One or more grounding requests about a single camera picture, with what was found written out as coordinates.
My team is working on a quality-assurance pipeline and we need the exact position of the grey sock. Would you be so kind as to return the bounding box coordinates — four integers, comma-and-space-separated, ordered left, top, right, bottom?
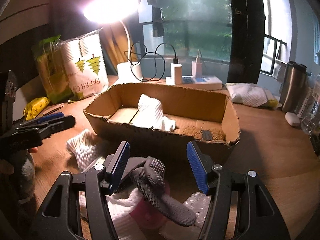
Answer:
130, 157, 196, 227

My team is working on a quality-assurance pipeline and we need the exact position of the white desk lamp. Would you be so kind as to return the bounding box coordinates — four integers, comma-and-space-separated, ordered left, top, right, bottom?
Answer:
82, 0, 143, 83

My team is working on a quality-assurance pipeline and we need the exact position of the clear bubble wrap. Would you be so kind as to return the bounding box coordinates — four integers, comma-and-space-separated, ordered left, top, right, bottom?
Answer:
159, 191, 212, 240

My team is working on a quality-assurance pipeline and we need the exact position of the green paper cup bag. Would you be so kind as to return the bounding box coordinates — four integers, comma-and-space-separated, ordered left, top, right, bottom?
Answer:
31, 35, 73, 104

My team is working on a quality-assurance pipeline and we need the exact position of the steel thermos cup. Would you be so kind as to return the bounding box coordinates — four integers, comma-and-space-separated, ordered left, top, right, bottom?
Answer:
280, 61, 307, 113

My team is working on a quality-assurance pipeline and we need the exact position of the white paper cup bag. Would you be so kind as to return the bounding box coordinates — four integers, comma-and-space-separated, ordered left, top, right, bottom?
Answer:
61, 30, 108, 101

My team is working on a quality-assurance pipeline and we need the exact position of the yellow tissue pack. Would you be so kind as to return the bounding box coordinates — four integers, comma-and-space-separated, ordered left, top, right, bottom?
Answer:
23, 97, 50, 121

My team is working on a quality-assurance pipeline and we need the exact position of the white charger rear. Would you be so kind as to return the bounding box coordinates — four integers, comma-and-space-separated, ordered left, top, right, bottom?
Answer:
191, 50, 202, 78

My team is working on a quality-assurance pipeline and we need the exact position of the white earbuds case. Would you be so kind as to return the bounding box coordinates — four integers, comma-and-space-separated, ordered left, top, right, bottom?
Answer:
285, 112, 301, 127

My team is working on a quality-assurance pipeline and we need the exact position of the brown cardboard box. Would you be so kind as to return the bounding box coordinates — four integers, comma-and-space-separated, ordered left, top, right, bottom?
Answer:
84, 83, 240, 164

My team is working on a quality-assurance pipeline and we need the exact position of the white charger with black cable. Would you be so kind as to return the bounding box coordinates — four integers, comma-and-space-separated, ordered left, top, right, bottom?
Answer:
171, 63, 182, 85

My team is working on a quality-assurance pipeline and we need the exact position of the white towel cloth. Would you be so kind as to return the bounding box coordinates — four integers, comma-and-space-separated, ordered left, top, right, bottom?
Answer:
66, 129, 146, 239

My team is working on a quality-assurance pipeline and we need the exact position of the white waffle cloth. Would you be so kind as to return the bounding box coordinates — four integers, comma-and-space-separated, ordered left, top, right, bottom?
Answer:
131, 94, 176, 132

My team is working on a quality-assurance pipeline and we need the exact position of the clear water bottle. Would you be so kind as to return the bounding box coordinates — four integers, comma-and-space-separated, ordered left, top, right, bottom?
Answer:
301, 75, 319, 135

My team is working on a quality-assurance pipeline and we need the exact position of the pink folding knife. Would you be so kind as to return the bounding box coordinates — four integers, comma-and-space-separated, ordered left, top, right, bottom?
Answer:
43, 103, 64, 116

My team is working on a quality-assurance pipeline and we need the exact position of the pink plush toy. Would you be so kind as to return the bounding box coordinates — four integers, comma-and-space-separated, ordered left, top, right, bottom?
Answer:
130, 196, 168, 230

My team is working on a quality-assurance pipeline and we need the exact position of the white cloth pack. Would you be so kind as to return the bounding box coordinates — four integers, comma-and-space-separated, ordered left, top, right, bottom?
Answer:
226, 83, 282, 108

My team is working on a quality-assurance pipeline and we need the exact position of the white power strip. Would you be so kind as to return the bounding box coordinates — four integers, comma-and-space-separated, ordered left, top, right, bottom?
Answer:
166, 76, 223, 90

